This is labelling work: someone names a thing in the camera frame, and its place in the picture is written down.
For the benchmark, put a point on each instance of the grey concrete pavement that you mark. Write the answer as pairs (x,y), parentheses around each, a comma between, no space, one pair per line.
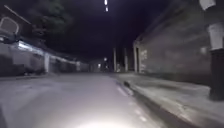
(180,96)

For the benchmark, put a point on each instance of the dark leafy tree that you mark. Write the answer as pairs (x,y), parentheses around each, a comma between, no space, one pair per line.
(50,20)

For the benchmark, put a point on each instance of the row of pale posts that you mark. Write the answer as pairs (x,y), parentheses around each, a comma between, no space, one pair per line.
(120,60)

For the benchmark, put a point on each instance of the grey asphalt road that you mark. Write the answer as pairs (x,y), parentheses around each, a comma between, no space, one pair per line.
(73,100)

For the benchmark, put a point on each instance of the grey brick building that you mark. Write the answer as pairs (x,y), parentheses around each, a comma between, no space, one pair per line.
(176,50)

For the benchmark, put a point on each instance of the black and white pole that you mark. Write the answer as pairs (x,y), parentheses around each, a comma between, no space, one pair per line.
(216,56)

